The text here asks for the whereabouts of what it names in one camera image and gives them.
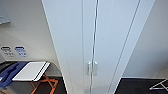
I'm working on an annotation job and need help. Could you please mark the white wardrobe door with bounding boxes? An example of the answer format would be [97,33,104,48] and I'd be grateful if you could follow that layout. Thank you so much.
[46,0,98,94]
[90,0,142,94]

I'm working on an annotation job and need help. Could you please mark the white door handle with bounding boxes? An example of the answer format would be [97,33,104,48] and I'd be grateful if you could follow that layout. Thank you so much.
[93,61,99,76]
[87,61,92,76]

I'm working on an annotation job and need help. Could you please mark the white bin lid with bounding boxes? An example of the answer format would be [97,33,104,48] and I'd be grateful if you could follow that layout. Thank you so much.
[12,60,52,83]

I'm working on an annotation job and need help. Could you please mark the white wardrobe carcass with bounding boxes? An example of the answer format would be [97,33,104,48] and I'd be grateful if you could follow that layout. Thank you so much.
[41,0,157,94]

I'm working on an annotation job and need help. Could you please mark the grey bin cabinet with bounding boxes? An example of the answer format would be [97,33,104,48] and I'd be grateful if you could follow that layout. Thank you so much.
[0,81,34,94]

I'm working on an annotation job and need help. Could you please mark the white drying rack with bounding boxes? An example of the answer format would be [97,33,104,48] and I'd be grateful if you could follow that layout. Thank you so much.
[148,78,168,92]

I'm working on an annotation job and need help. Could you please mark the orange floor frame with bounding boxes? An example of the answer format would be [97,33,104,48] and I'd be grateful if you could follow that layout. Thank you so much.
[29,73,58,94]

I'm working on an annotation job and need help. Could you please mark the grey wall board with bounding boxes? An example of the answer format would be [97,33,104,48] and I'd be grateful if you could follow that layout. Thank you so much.
[0,3,11,26]

